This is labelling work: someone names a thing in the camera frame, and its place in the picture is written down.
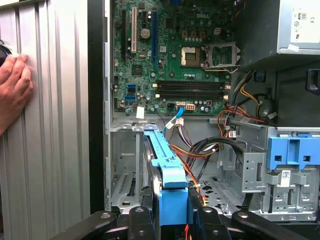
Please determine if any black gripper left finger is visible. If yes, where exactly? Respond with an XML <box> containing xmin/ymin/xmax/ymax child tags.
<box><xmin>48</xmin><ymin>192</ymin><xmax>161</xmax><ymax>240</ymax></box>

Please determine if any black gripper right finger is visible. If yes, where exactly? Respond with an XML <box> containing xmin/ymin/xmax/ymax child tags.
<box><xmin>187</xmin><ymin>186</ymin><xmax>305</xmax><ymax>240</ymax></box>

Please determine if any hard disk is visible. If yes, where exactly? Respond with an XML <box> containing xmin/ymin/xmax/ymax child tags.
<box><xmin>141</xmin><ymin>123</ymin><xmax>190</xmax><ymax>227</ymax></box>

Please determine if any orange red yellow power wire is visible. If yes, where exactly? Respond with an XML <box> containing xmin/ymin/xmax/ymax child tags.
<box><xmin>169</xmin><ymin>143</ymin><xmax>222</xmax><ymax>240</ymax></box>

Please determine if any light blue SATA wire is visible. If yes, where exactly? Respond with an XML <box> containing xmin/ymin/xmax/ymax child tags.
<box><xmin>161</xmin><ymin>101</ymin><xmax>186</xmax><ymax>132</ymax></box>

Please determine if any round black tool blue ring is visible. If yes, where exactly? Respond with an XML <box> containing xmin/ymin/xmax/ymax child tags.
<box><xmin>0</xmin><ymin>39</ymin><xmax>13</xmax><ymax>66</ymax></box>

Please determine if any silver disk bay cage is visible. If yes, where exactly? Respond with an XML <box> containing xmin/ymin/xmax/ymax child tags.
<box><xmin>108</xmin><ymin>121</ymin><xmax>246</xmax><ymax>213</ymax></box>

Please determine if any person's bare hand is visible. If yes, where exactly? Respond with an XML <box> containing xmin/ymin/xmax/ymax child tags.
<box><xmin>0</xmin><ymin>54</ymin><xmax>35</xmax><ymax>137</ymax></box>

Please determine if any silver optical drive cage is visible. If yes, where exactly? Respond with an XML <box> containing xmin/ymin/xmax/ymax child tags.
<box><xmin>241</xmin><ymin>126</ymin><xmax>320</xmax><ymax>222</ymax></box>

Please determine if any blue drive cage latch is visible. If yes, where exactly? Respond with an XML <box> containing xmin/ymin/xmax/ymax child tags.
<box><xmin>266</xmin><ymin>133</ymin><xmax>320</xmax><ymax>171</ymax></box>

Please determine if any white label tag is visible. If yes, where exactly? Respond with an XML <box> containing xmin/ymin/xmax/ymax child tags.
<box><xmin>135</xmin><ymin>105</ymin><xmax>146</xmax><ymax>120</ymax></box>

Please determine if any black RAM slot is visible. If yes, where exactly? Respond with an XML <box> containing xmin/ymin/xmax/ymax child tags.
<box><xmin>159</xmin><ymin>91</ymin><xmax>227</xmax><ymax>97</ymax></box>
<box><xmin>157</xmin><ymin>80</ymin><xmax>227</xmax><ymax>86</ymax></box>
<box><xmin>157</xmin><ymin>84</ymin><xmax>227</xmax><ymax>90</ymax></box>
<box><xmin>159</xmin><ymin>95</ymin><xmax>227</xmax><ymax>101</ymax></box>

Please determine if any black open PC case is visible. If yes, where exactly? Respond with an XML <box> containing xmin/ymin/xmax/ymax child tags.
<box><xmin>87</xmin><ymin>0</ymin><xmax>320</xmax><ymax>240</ymax></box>

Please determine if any green motherboard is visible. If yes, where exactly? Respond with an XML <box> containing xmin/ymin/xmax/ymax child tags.
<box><xmin>112</xmin><ymin>0</ymin><xmax>237</xmax><ymax>116</ymax></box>

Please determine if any thin metal locking lever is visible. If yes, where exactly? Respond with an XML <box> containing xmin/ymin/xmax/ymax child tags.
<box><xmin>203</xmin><ymin>66</ymin><xmax>238</xmax><ymax>75</ymax></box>

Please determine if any CPU socket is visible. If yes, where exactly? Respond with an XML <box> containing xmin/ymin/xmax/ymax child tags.
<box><xmin>180</xmin><ymin>45</ymin><xmax>202</xmax><ymax>68</ymax></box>

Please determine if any metal socket cover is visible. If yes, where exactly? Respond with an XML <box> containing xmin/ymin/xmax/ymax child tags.
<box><xmin>202</xmin><ymin>41</ymin><xmax>241</xmax><ymax>70</ymax></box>

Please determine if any blue expansion slot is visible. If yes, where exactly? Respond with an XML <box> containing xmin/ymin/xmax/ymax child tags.
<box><xmin>150</xmin><ymin>10</ymin><xmax>158</xmax><ymax>69</ymax></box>

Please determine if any silver coin battery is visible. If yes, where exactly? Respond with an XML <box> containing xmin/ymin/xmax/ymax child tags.
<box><xmin>139</xmin><ymin>27</ymin><xmax>151</xmax><ymax>40</ymax></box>

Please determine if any black expansion slot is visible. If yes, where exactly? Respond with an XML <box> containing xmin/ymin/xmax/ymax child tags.
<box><xmin>121</xmin><ymin>9</ymin><xmax>128</xmax><ymax>58</ymax></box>

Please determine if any white expansion slot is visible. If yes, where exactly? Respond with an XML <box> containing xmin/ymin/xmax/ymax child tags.
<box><xmin>130</xmin><ymin>5</ymin><xmax>138</xmax><ymax>55</ymax></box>

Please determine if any grey power supply unit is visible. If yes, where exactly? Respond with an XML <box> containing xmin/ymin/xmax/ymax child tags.
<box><xmin>234</xmin><ymin>0</ymin><xmax>320</xmax><ymax>70</ymax></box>

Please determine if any thick black cable bundle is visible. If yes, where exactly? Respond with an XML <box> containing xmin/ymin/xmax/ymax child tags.
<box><xmin>189</xmin><ymin>137</ymin><xmax>247</xmax><ymax>181</ymax></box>

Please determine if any white connector with thin wires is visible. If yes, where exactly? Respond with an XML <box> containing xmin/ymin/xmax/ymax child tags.
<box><xmin>174</xmin><ymin>117</ymin><xmax>195</xmax><ymax>152</ymax></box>

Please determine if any red orange wire bundle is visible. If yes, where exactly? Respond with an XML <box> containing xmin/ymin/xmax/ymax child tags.
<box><xmin>216</xmin><ymin>104</ymin><xmax>266</xmax><ymax>137</ymax></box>

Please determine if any yellow black wire bundle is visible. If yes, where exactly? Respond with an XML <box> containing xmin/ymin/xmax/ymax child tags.
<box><xmin>231</xmin><ymin>69</ymin><xmax>278</xmax><ymax>121</ymax></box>

